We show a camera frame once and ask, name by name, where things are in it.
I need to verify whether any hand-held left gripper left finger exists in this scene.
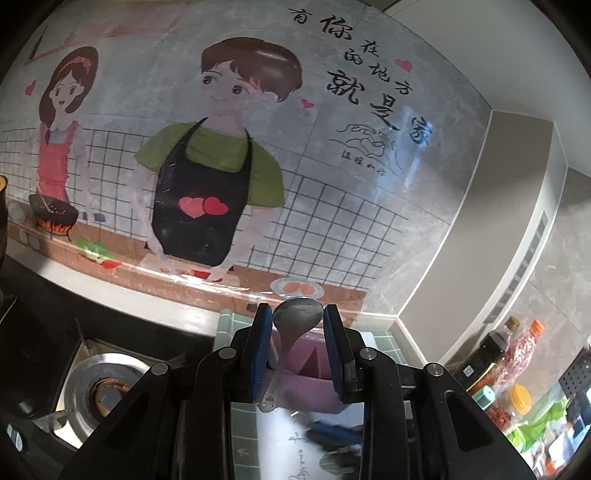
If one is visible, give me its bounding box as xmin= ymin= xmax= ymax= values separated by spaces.
xmin=58 ymin=302 xmax=275 ymax=480

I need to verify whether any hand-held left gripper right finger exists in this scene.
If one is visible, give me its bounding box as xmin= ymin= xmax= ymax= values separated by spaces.
xmin=322 ymin=304 xmax=536 ymax=480

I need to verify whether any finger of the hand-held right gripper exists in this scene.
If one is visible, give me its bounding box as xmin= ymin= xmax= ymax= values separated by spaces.
xmin=307 ymin=421 xmax=365 ymax=450

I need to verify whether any metal spoon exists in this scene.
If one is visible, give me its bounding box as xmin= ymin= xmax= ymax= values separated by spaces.
xmin=259 ymin=296 xmax=324 ymax=413

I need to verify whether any purple utensil holder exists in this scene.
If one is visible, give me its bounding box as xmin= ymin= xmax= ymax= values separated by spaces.
xmin=264 ymin=335 xmax=345 ymax=415

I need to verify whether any green checked deer tablecloth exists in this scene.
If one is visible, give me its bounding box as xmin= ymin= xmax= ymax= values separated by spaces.
xmin=213 ymin=308 xmax=408 ymax=480

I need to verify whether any dark soy sauce bottle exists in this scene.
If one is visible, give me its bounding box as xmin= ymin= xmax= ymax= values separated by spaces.
xmin=455 ymin=316 xmax=522 ymax=393

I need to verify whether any salt shaker with teal lid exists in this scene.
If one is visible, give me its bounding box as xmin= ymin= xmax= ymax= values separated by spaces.
xmin=475 ymin=385 xmax=497 ymax=411

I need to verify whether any gas burner with grate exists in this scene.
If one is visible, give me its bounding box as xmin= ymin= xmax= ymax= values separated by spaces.
xmin=34 ymin=339 xmax=158 ymax=450

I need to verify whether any chili bottle with orange cap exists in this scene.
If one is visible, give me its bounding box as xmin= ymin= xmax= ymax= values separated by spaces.
xmin=471 ymin=319 xmax=546 ymax=398

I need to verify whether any chili jar with yellow lid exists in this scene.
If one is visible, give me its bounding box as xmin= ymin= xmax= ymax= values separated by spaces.
xmin=489 ymin=384 xmax=534 ymax=430

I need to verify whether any green plastic bag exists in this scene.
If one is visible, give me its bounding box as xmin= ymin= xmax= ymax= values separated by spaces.
xmin=505 ymin=388 xmax=578 ymax=457

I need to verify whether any black glass gas stove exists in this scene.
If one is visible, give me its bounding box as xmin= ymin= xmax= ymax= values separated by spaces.
xmin=0 ymin=258 xmax=218 ymax=480

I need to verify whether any black perforated panel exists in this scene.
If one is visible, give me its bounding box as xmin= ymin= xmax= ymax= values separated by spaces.
xmin=556 ymin=348 xmax=591 ymax=416

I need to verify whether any grey stove knob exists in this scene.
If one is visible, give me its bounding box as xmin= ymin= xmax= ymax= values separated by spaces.
xmin=6 ymin=425 xmax=26 ymax=455

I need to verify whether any cartoon couple wall poster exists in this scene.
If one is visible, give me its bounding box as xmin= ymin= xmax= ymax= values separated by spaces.
xmin=0 ymin=0 xmax=492 ymax=333

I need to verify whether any white wall vent grille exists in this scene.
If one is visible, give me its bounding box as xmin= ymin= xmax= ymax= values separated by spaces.
xmin=482 ymin=210 xmax=550 ymax=326

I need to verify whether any black pan with wooden handle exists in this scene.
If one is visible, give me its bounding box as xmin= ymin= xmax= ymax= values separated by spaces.
xmin=0 ymin=175 xmax=10 ymax=268

